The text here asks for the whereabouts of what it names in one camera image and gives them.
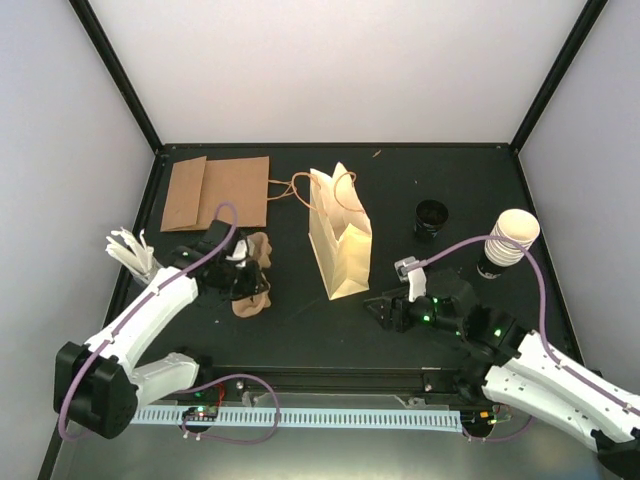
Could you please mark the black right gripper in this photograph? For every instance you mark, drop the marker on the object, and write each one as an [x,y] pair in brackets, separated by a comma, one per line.
[390,306]

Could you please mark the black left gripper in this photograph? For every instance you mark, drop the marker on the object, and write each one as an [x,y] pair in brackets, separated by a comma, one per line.
[253,284]

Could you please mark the white slotted cable duct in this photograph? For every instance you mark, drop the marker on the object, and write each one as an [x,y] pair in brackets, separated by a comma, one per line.
[321,418]

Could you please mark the stack of white paper cups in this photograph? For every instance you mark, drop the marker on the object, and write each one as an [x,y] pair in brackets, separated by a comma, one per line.
[514,232]

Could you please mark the cream paper bag with handles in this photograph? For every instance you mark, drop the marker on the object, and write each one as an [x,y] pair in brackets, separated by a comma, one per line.
[339,230]

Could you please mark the white stirrers in holder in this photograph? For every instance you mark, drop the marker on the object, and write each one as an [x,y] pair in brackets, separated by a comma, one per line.
[134,253]

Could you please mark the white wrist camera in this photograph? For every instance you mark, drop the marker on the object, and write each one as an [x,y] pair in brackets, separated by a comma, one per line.
[241,252]
[409,271]

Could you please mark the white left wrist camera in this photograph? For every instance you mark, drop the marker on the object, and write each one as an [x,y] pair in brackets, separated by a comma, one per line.
[241,252]

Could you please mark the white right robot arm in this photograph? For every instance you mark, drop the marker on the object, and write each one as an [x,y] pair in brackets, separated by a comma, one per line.
[508,364]

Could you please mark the black coffee cup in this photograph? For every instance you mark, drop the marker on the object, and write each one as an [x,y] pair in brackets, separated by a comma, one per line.
[430,217]

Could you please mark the flat brown paper bag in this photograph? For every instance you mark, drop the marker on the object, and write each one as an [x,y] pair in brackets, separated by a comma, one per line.
[183,195]

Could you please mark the brown cardboard cup carrier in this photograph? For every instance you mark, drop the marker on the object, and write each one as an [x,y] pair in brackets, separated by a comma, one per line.
[252,306]

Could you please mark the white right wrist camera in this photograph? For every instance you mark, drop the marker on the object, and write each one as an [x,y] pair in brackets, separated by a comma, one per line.
[409,271]

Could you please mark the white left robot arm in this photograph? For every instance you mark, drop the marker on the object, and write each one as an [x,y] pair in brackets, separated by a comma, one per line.
[100,383]

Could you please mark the brown paper bag with handles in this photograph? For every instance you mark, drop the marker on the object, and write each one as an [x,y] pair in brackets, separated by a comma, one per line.
[242,182]

